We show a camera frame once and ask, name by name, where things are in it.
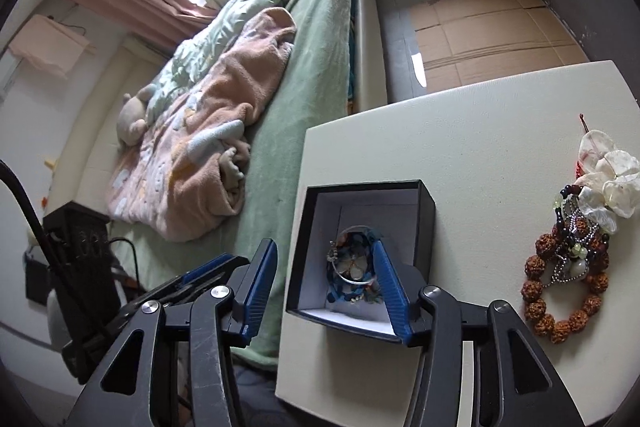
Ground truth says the blue flower hair accessory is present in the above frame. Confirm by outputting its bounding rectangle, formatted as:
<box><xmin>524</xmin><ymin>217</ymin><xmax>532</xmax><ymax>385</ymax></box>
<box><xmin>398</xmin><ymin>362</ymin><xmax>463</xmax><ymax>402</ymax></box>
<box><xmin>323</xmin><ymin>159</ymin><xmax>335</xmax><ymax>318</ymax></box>
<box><xmin>326</xmin><ymin>225</ymin><xmax>383</xmax><ymax>305</ymax></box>

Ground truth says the silver bangle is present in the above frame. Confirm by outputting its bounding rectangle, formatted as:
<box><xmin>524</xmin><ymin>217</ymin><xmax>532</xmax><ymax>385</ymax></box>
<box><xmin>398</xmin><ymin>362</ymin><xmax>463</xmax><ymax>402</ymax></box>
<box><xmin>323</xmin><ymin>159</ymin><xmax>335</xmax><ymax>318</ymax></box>
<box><xmin>326</xmin><ymin>225</ymin><xmax>381</xmax><ymax>286</ymax></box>

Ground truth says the brown rudraksha bead bracelet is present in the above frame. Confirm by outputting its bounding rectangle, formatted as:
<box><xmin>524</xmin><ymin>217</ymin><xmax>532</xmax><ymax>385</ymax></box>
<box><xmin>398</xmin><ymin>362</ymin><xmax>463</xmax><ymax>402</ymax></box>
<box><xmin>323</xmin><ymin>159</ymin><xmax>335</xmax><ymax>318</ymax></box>
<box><xmin>520</xmin><ymin>218</ymin><xmax>611</xmax><ymax>346</ymax></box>

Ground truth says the black and green bead bracelet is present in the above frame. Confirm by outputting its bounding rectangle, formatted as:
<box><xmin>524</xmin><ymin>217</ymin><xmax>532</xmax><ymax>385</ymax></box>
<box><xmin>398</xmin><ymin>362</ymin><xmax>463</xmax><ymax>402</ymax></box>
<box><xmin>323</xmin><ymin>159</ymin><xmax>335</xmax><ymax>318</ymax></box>
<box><xmin>552</xmin><ymin>184</ymin><xmax>612</xmax><ymax>278</ymax></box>

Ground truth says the black jewelry box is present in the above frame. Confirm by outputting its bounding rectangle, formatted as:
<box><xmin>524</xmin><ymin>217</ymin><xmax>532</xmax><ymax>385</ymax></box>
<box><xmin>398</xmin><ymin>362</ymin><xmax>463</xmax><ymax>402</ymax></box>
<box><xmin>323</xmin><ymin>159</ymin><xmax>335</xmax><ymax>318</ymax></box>
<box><xmin>285</xmin><ymin>180</ymin><xmax>436</xmax><ymax>343</ymax></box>

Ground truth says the pink fleece blanket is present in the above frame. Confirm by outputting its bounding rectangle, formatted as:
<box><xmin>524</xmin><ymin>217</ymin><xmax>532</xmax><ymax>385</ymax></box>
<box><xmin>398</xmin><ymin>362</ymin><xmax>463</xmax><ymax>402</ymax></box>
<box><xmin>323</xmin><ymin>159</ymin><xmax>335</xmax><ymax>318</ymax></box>
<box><xmin>105</xmin><ymin>8</ymin><xmax>296</xmax><ymax>243</ymax></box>

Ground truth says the beige plush toy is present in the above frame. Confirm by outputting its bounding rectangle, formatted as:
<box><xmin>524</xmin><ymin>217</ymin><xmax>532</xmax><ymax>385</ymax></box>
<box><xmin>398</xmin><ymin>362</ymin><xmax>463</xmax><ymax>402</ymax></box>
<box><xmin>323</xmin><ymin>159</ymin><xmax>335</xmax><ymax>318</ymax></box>
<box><xmin>116</xmin><ymin>83</ymin><xmax>156</xmax><ymax>146</ymax></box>

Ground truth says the green bed sheet mattress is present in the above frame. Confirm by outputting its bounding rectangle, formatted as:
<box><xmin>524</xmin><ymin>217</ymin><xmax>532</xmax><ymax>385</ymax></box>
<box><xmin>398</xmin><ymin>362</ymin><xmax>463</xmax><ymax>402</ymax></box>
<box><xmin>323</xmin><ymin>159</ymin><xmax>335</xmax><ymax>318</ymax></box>
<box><xmin>111</xmin><ymin>0</ymin><xmax>352</xmax><ymax>371</ymax></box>

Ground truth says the padded cream headboard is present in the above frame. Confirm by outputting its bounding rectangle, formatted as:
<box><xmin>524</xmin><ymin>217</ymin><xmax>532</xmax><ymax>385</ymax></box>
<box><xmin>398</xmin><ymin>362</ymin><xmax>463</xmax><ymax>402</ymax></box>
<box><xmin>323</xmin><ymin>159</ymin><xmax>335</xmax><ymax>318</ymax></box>
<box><xmin>44</xmin><ymin>38</ymin><xmax>167</xmax><ymax>213</ymax></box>

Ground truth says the flattened cardboard on floor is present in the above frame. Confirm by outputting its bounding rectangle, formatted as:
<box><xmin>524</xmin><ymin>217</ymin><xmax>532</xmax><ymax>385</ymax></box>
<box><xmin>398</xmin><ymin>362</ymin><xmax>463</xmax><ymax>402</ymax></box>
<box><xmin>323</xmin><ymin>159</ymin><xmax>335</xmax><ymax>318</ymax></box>
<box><xmin>409</xmin><ymin>0</ymin><xmax>588</xmax><ymax>93</ymax></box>

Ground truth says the green floral duvet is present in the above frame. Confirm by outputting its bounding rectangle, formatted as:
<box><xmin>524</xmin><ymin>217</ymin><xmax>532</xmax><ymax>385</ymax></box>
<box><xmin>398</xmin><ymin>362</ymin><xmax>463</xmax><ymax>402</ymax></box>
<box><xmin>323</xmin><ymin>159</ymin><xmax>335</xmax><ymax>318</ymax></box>
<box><xmin>146</xmin><ymin>0</ymin><xmax>290</xmax><ymax>120</ymax></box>

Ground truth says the black cable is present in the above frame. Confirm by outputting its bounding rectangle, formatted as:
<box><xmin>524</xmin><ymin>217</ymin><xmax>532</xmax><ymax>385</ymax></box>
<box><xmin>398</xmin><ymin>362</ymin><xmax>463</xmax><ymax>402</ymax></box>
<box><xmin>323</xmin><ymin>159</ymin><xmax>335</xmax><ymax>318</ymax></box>
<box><xmin>0</xmin><ymin>158</ymin><xmax>51</xmax><ymax>268</ymax></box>

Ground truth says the white bed frame side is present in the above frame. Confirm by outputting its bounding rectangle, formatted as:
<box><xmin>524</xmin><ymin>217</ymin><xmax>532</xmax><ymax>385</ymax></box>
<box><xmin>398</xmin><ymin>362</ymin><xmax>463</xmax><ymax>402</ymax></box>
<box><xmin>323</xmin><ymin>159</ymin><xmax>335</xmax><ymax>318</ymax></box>
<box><xmin>350</xmin><ymin>0</ymin><xmax>387</xmax><ymax>114</ymax></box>

